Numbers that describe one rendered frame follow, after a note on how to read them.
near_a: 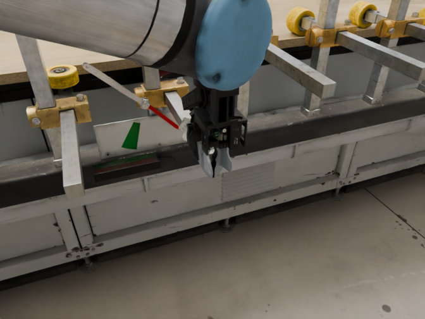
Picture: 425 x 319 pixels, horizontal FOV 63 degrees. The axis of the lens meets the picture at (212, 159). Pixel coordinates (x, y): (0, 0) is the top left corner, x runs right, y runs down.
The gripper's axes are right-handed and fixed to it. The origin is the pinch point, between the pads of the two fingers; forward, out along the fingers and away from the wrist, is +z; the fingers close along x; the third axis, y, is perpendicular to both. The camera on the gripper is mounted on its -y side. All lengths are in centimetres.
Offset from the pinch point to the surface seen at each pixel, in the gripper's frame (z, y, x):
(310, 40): -12, -32, 41
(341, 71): 9, -53, 73
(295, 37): -8, -47, 46
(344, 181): 68, -53, 90
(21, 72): -8, -46, -35
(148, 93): -4.4, -29.8, -5.7
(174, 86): -4.9, -30.4, 1.4
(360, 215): 82, -41, 94
